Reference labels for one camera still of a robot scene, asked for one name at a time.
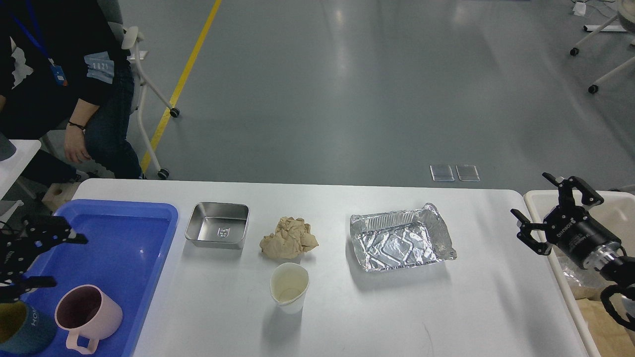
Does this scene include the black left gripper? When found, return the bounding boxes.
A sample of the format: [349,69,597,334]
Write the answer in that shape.
[0,215,88,303]

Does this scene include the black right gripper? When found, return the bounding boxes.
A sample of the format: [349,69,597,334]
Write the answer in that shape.
[510,172,622,269]

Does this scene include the pink mug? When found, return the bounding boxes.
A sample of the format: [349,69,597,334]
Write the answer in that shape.
[54,284,123,355]

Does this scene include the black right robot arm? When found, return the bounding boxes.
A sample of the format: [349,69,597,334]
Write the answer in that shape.
[510,172,635,331]

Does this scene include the person's left hand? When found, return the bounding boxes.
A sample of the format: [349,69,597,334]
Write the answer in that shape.
[64,125,92,163]

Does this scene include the teal mug yellow inside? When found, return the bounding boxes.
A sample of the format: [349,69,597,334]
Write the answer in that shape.
[0,301,58,356]

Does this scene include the crumpled clear plastic in bin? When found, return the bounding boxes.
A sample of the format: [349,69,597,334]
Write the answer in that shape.
[558,256,606,300]

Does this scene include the small white side table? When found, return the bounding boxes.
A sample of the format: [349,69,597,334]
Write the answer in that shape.
[0,135,41,198]

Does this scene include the clear floor plate right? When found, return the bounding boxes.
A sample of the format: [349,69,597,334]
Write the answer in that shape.
[454,165,481,181]

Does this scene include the clear floor plate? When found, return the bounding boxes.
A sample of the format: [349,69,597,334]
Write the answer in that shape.
[454,165,481,181]
[430,165,455,182]

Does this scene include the blue plastic tray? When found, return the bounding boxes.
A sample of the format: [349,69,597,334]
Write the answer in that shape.
[1,199,178,357]

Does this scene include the clear floor plate left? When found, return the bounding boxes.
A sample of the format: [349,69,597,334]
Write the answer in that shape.
[430,165,455,182]

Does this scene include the white plastic bin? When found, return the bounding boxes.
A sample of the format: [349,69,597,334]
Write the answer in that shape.
[548,191,635,357]

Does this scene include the white rolling stand legs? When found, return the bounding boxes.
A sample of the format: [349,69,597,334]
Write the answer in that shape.
[571,0,635,95]

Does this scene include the aluminium foil tray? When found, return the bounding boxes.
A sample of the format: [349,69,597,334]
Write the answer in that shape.
[349,203,457,273]

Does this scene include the square stainless steel tray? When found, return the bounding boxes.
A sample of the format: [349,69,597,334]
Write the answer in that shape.
[185,202,250,249]

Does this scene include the seated person in black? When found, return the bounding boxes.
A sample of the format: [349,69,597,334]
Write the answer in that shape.
[0,0,144,186]

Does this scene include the white rolling chair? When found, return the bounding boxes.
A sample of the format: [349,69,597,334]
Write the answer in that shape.
[97,0,181,180]

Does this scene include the white paper cup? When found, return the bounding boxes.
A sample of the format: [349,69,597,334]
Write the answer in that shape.
[269,262,310,314]

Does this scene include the crumpled brown paper ball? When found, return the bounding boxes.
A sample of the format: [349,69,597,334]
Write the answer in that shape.
[260,217,319,259]

